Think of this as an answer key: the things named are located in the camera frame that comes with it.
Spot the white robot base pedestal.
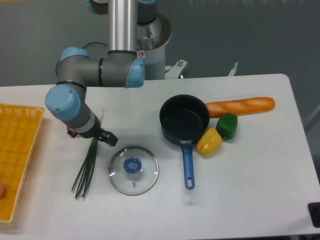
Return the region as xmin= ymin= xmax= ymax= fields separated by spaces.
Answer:
xmin=137 ymin=13 xmax=172 ymax=80

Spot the black corner device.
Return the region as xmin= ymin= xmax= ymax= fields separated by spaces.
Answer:
xmin=307 ymin=202 xmax=320 ymax=228

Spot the yellow bell pepper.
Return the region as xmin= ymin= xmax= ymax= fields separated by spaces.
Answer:
xmin=196 ymin=127 xmax=222 ymax=157

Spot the green bell pepper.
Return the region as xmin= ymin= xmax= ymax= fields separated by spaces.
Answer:
xmin=215 ymin=113 xmax=238 ymax=141

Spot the red bell pepper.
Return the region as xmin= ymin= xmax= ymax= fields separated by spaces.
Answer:
xmin=66 ymin=126 xmax=78 ymax=138

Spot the yellow woven basket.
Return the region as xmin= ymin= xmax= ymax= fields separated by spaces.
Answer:
xmin=0 ymin=103 xmax=45 ymax=223

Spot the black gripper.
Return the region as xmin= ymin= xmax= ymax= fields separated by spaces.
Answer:
xmin=70 ymin=119 xmax=118 ymax=147

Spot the orange object in basket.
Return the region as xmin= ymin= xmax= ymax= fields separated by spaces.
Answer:
xmin=0 ymin=182 xmax=6 ymax=198

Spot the orange baguette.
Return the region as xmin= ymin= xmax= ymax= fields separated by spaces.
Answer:
xmin=205 ymin=97 xmax=276 ymax=118

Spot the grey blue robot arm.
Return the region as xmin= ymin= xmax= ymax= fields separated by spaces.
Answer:
xmin=45 ymin=0 xmax=157 ymax=147

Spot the white base foot bracket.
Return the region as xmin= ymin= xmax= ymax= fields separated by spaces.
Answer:
xmin=165 ymin=59 xmax=188 ymax=80

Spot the black saucepan blue handle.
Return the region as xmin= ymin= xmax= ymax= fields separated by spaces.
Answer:
xmin=159 ymin=94 xmax=210 ymax=190

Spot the glass pot lid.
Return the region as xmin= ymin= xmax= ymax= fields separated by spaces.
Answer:
xmin=108 ymin=146 xmax=160 ymax=196

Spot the white metal bracket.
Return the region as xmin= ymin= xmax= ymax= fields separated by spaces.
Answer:
xmin=228 ymin=62 xmax=238 ymax=77

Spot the green onion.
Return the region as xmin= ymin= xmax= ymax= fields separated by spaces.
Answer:
xmin=71 ymin=137 xmax=100 ymax=200

